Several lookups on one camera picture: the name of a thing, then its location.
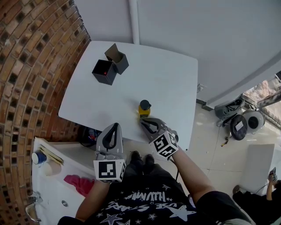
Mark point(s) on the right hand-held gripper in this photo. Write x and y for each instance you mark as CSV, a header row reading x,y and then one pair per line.
x,y
163,145

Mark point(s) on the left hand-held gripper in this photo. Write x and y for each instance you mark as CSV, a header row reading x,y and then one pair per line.
x,y
107,170

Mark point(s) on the yellow oil bottle black cap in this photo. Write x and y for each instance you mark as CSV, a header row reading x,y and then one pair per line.
x,y
145,107

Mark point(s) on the person's left forearm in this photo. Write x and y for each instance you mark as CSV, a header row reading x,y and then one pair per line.
x,y
94,202

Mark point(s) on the person's right forearm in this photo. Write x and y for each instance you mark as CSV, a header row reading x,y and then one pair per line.
x,y
191,178

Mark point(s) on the black shoe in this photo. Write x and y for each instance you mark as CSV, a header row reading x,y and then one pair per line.
x,y
136,157
149,160

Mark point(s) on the black trousers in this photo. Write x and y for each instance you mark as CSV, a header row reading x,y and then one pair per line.
x,y
151,173

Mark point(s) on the pink cloth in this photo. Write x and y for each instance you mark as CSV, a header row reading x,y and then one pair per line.
x,y
80,184

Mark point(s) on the bundle of wooden sticks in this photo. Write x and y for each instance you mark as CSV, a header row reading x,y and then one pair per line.
x,y
51,153

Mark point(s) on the beige paper cup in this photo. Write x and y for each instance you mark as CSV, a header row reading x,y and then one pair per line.
x,y
52,168

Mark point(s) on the black square open box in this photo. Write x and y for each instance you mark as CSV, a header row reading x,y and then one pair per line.
x,y
104,71

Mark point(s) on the blue and white cup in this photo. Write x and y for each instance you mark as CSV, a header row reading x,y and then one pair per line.
x,y
39,157

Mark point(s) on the white sink counter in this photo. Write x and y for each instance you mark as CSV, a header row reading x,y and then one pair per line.
x,y
55,191

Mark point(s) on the person in dark patterned shirt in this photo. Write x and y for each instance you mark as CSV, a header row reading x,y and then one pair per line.
x,y
153,204

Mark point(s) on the metal sink drain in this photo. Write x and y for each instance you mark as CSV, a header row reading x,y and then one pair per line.
x,y
64,203

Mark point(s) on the grey backpack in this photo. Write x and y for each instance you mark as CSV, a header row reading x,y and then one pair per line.
x,y
228,107

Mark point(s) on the black box with raised lid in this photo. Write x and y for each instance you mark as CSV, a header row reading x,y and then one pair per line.
x,y
119,60

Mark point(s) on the black round bag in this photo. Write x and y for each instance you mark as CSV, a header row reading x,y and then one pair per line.
x,y
238,127

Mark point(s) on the metal faucet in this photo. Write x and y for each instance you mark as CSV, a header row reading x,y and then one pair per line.
x,y
33,208

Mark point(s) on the white board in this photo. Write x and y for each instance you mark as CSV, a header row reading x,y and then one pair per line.
x,y
256,167

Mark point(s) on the white wall socket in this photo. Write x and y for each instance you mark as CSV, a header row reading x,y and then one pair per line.
x,y
200,87

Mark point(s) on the white vertical wall pipe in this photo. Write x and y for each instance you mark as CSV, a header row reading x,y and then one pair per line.
x,y
134,22

